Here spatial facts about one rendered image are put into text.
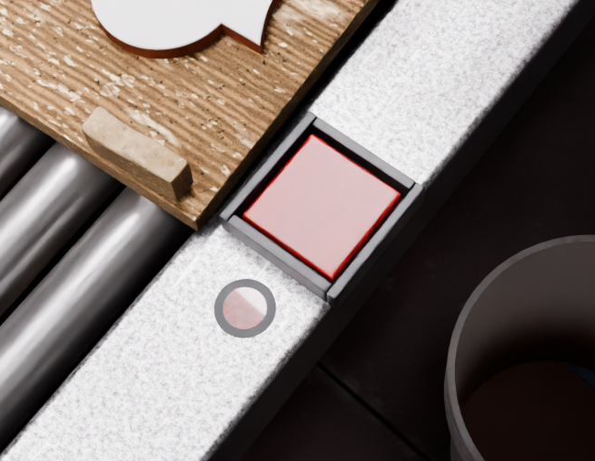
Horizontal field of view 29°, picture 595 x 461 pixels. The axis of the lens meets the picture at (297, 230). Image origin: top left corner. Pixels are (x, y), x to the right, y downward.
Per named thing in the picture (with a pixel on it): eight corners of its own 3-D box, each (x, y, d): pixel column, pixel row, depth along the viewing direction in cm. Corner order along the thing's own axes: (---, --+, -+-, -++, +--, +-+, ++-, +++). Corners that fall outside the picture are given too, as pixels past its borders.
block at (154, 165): (198, 182, 59) (189, 158, 57) (177, 209, 59) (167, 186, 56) (109, 126, 61) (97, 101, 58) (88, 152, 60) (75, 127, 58)
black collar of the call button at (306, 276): (425, 200, 60) (426, 187, 59) (336, 310, 58) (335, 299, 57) (310, 124, 62) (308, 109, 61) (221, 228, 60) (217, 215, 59)
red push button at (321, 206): (403, 203, 60) (404, 192, 59) (333, 289, 59) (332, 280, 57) (313, 143, 62) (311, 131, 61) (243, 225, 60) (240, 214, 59)
